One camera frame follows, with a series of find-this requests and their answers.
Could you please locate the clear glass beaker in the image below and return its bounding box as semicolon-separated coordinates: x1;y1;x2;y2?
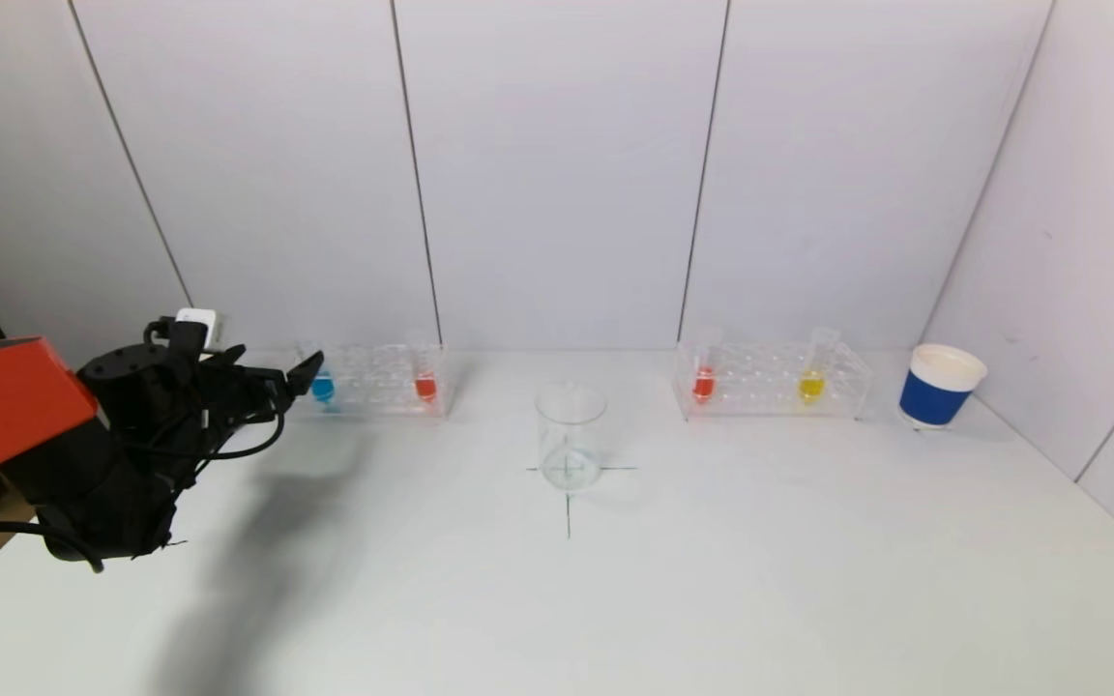
534;381;609;493

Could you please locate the blue and white paper cup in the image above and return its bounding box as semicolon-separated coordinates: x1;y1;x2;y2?
897;343;989;432

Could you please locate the clear acrylic test tube rack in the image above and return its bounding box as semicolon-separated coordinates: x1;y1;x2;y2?
272;342;453;420
672;339;875;422

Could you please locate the test tube with red pigment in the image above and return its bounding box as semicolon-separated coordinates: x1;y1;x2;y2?
689;326;723;405
405;328;441;406

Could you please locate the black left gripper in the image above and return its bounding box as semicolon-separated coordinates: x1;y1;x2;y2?
199;349;325;426

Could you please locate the test tube with blue pigment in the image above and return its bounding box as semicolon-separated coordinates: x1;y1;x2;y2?
298;338;338;414

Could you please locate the thin black camera cable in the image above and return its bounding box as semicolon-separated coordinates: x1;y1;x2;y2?
122;404;288;464

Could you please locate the test tube with yellow pigment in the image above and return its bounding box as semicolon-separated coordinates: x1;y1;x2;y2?
797;326;841;405

